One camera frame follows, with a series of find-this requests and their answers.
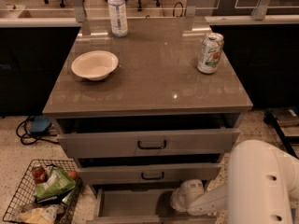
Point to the grey drawer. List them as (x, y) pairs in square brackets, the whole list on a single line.
[(152, 143), (141, 206), (109, 175)]

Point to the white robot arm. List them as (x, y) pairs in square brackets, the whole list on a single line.
[(261, 180)]

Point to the white bowl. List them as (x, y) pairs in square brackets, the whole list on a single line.
[(95, 65)]

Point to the green white soda can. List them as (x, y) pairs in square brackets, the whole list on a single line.
[(210, 53)]

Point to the clear plastic water bottle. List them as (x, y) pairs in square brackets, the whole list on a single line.
[(118, 19)]

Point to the red apple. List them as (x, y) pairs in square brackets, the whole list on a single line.
[(73, 175)]

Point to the blue foot pedal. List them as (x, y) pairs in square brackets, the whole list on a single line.
[(40, 125)]

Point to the green chip bag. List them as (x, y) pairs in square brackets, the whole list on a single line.
[(58, 183)]

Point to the red soda can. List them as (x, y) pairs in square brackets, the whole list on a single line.
[(39, 173)]

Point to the yellow snack bag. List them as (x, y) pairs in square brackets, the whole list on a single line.
[(41, 215)]

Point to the black cart frame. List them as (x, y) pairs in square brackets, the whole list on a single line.
[(285, 121)]

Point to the black wire basket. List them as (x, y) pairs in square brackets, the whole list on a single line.
[(24, 198)]

